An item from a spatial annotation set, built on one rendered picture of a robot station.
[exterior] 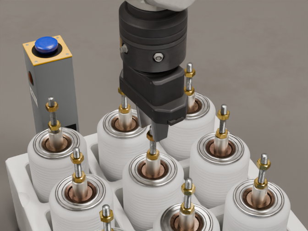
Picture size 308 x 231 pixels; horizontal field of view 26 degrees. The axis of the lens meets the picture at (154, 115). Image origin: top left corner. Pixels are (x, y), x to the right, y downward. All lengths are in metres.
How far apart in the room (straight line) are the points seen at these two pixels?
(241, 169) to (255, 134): 0.43
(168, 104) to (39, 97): 0.36
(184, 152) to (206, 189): 0.11
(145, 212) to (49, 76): 0.31
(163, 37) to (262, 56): 0.92
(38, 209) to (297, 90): 0.77
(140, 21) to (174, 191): 0.31
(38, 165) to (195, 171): 0.25
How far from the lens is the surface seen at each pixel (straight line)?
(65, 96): 1.21
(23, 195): 1.12
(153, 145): 0.99
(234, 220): 0.99
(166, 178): 1.02
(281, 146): 1.47
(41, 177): 1.09
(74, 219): 0.98
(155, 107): 0.89
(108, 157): 1.12
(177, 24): 0.83
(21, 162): 1.17
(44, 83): 1.18
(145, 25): 0.82
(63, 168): 1.06
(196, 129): 1.13
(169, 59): 0.85
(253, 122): 1.52
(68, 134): 1.10
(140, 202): 1.02
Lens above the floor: 0.98
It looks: 40 degrees down
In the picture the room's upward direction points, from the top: straight up
